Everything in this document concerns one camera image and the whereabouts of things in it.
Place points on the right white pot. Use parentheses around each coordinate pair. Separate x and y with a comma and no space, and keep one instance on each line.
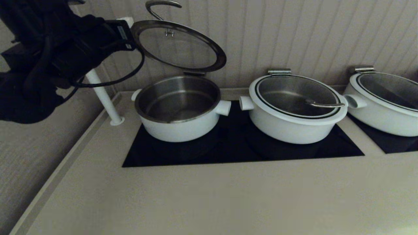
(392,88)

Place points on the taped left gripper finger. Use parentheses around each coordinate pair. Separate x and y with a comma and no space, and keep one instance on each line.
(128,21)

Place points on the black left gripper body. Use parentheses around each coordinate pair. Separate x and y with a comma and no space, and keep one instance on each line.
(94,42)

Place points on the white metal pole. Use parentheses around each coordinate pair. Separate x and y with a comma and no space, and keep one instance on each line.
(104,98)

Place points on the wide black glass cooktop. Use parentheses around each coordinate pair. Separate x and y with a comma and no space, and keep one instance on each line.
(228,153)

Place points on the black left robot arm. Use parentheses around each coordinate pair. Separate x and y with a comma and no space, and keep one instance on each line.
(26,65)

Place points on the white pot with steel insert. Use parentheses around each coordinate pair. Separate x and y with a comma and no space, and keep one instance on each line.
(287,132)
(382,122)
(179,130)

